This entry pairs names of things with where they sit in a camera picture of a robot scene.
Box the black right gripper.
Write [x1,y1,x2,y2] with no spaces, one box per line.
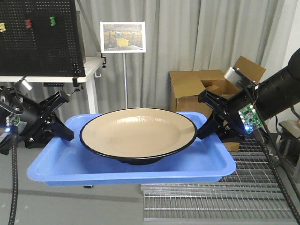
[196,89,254,142]

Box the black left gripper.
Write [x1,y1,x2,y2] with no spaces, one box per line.
[0,86,74,149]

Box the blue plastic tray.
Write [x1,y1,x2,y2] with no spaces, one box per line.
[27,114,236,186]

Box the beige plate with black rim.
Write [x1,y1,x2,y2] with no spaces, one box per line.
[80,108,197,165]

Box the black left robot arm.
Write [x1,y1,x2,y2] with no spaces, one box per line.
[0,86,74,155]

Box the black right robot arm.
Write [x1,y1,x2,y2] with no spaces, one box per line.
[197,50,300,142]

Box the green right circuit board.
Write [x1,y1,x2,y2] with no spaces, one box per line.
[238,104,263,134]

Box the green circuit board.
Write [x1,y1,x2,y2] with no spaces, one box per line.
[238,104,263,134]
[4,114,20,133]

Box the brown cardboard box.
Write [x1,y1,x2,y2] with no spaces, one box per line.
[169,56,266,152]

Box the green left circuit board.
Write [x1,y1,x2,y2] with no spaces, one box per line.
[4,114,20,133]

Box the white standing desk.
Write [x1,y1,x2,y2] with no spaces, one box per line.
[0,56,109,114]

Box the black perforated pegboard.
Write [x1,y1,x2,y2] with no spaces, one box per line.
[0,0,85,77]

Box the framed photo sign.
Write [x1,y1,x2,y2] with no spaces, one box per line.
[100,22,146,53]

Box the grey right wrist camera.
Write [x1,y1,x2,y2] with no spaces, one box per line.
[224,67,256,89]

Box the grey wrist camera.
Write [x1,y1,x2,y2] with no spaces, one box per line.
[15,79,32,94]
[224,67,256,89]

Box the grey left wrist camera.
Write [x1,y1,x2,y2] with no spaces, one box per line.
[15,79,32,94]

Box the braided black left cable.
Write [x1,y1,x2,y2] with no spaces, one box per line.
[7,124,19,225]

